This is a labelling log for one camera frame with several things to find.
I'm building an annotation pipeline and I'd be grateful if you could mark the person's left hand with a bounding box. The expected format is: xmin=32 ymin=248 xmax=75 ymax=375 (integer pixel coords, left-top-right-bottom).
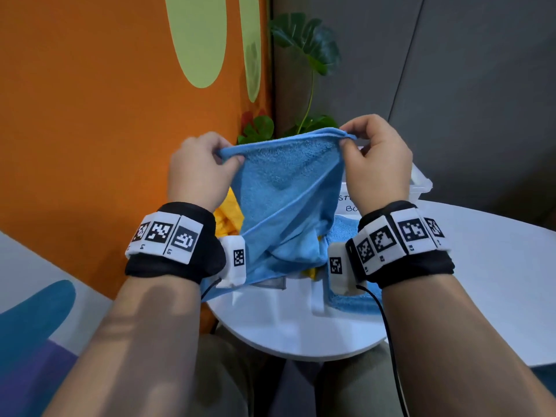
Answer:
xmin=167 ymin=132 xmax=246 ymax=213

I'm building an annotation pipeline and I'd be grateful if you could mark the person's right hand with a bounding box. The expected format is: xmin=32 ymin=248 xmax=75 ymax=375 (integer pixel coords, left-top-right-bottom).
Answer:
xmin=338 ymin=114 xmax=414 ymax=218

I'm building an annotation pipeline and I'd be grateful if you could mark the clear plastic storage box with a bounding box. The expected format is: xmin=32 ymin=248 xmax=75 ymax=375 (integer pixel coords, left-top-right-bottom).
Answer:
xmin=336 ymin=138 xmax=434 ymax=215

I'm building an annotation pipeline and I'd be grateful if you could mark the yellow towel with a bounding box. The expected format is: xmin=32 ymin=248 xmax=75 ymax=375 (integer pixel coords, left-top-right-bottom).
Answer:
xmin=213 ymin=186 xmax=329 ymax=281

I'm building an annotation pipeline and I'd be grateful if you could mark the grey towel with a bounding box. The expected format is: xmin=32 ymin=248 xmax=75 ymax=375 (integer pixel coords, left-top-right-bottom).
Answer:
xmin=250 ymin=277 xmax=287 ymax=291

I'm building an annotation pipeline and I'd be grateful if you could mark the person's right forearm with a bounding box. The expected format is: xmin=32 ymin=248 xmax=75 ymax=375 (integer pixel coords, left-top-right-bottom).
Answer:
xmin=382 ymin=273 xmax=556 ymax=417

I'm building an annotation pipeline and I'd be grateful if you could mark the person's left forearm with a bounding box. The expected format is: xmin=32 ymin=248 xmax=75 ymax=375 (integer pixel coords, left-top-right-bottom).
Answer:
xmin=43 ymin=275 xmax=203 ymax=417

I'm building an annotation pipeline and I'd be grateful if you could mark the person's left leg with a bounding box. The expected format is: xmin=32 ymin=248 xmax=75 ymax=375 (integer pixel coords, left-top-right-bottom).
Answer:
xmin=193 ymin=334 xmax=261 ymax=417

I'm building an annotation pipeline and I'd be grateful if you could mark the person's leg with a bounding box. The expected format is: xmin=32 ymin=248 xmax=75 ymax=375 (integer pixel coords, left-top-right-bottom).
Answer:
xmin=193 ymin=334 xmax=261 ymax=417
xmin=321 ymin=342 xmax=405 ymax=417

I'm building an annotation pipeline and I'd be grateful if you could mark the person's right leg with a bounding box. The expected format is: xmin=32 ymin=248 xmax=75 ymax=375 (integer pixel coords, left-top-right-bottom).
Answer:
xmin=321 ymin=342 xmax=405 ymax=417

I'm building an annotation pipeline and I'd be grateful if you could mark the black left wristband with markers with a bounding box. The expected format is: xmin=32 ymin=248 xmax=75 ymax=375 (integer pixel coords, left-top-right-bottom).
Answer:
xmin=125 ymin=202 xmax=226 ymax=285

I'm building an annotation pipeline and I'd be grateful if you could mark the black wristband with markers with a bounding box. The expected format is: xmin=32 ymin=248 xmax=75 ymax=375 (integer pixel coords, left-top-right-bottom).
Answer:
xmin=346 ymin=200 xmax=456 ymax=290
xmin=125 ymin=202 xmax=226 ymax=285

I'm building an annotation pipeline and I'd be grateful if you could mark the black right wristband with markers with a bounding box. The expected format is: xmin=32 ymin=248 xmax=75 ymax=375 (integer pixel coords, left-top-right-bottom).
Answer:
xmin=346 ymin=200 xmax=456 ymax=290

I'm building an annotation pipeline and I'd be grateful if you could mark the green leafy plant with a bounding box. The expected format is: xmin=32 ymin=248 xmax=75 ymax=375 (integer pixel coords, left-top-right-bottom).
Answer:
xmin=236 ymin=12 xmax=342 ymax=146

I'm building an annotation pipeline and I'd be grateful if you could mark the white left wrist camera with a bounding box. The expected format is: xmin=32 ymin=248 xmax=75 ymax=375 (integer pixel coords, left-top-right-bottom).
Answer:
xmin=215 ymin=235 xmax=247 ymax=288

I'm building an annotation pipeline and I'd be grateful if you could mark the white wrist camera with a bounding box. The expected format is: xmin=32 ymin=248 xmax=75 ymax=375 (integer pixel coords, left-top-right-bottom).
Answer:
xmin=215 ymin=235 xmax=247 ymax=288
xmin=328 ymin=242 xmax=368 ymax=297

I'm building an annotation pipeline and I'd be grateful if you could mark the black left camera cable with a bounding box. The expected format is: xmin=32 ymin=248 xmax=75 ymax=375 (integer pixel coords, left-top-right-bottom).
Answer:
xmin=200 ymin=277 xmax=222 ymax=300

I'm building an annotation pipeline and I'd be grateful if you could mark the black camera cable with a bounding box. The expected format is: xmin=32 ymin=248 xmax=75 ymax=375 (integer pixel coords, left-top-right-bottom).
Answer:
xmin=200 ymin=277 xmax=222 ymax=300
xmin=356 ymin=285 xmax=409 ymax=417

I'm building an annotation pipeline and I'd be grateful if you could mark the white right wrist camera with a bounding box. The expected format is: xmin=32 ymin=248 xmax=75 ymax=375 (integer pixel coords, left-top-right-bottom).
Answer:
xmin=328 ymin=242 xmax=368 ymax=297

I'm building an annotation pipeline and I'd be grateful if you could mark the black right camera cable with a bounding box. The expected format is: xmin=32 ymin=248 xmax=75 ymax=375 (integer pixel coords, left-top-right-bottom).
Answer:
xmin=356 ymin=285 xmax=409 ymax=417

